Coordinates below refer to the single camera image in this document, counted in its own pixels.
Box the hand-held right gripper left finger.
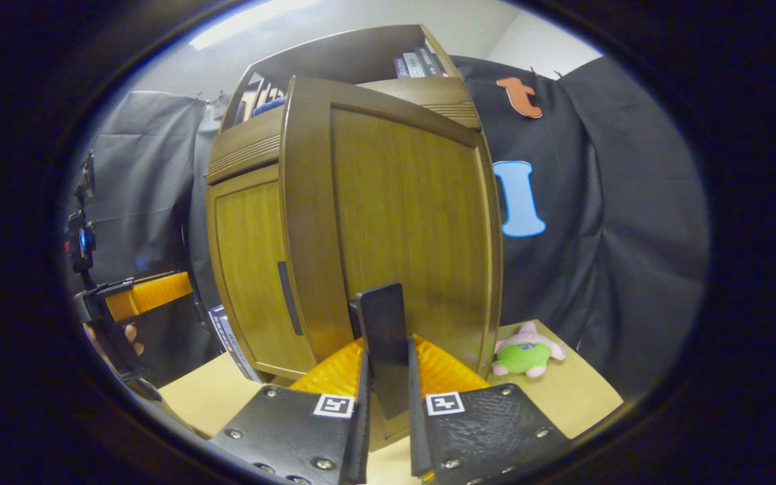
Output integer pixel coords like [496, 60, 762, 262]
[208, 337, 372, 485]

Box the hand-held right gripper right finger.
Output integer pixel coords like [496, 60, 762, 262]
[406, 335, 573, 484]

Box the wooden cabinet door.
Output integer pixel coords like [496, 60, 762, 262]
[207, 164, 318, 382]
[279, 76, 505, 453]

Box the brown wooden shoe cabinet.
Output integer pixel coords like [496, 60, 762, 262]
[206, 25, 503, 452]

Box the pale blue spine book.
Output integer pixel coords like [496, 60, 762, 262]
[208, 304, 262, 383]

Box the pink starfish plush toy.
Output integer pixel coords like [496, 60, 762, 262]
[491, 321, 568, 379]

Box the blue folded cloth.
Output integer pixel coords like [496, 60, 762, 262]
[252, 96, 288, 117]

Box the black backdrop cloth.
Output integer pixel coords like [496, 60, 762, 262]
[68, 55, 709, 405]

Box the row of upright books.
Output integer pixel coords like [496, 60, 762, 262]
[393, 46, 448, 79]

